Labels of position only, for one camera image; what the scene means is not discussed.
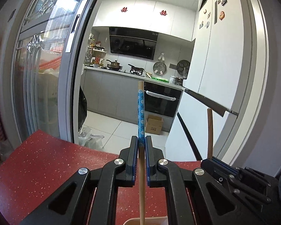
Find dark brown wooden chopstick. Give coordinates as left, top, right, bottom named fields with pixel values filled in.
left=207, top=108, right=213, bottom=159

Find blue patterned wooden chopstick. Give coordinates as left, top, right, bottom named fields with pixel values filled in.
left=137, top=81, right=145, bottom=224

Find grey kitchen base cabinets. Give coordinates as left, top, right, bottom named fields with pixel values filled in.
left=81, top=68, right=140, bottom=124

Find beige utensil holder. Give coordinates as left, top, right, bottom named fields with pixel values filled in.
left=124, top=216, right=168, bottom=225

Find plastic bags on floor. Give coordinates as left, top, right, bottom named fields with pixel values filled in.
left=78, top=126, right=104, bottom=150

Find cardboard box on floor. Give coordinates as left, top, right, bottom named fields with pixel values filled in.
left=145, top=114, right=163, bottom=135

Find black built-in oven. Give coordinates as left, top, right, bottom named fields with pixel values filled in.
left=144, top=81, right=182, bottom=118

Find white refrigerator with magnets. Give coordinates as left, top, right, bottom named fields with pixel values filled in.
left=165, top=0, right=254, bottom=162

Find dark hanging round rack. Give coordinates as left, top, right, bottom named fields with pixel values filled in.
left=176, top=60, right=190, bottom=75

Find brown cooking pot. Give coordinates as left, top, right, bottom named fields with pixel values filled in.
left=106, top=59, right=122, bottom=71

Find hanging round steamer rack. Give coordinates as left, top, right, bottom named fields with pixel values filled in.
left=153, top=62, right=167, bottom=75

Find black frying pan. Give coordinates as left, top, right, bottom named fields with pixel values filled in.
left=128, top=64, right=144, bottom=76

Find glass sliding door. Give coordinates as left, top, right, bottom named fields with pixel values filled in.
left=11, top=0, right=96, bottom=142

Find black range hood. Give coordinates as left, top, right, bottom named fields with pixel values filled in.
left=109, top=27, right=159, bottom=60

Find white upper wall cabinets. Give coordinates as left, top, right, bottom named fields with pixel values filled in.
left=93, top=0, right=196, bottom=41

